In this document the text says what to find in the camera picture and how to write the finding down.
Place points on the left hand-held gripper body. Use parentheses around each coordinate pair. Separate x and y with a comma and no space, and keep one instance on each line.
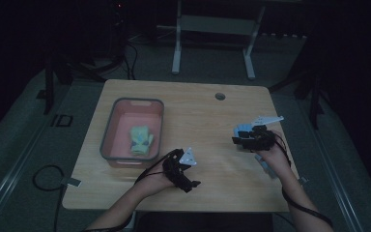
(175,169)

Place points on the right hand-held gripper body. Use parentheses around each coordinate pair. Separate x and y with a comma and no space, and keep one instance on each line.
(261,138)

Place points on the green mitten with face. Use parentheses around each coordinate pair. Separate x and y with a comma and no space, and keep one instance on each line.
(141,145)

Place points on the pink bin with grey rim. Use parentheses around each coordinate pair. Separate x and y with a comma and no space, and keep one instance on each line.
(135,135)

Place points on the person's left hand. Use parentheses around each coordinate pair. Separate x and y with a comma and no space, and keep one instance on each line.
(156,183)

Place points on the person's right hand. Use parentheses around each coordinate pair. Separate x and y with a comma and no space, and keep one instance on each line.
(275,158)

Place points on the grey table grommet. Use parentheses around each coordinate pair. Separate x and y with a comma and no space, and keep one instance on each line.
(220,96)

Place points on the black stand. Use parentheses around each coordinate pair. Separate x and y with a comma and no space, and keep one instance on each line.
(314,96)
(50,83)

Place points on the white desk frame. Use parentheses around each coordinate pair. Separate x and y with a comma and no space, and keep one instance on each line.
(215,24)

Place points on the black floor bracket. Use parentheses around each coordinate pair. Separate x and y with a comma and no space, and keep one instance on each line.
(62,120)

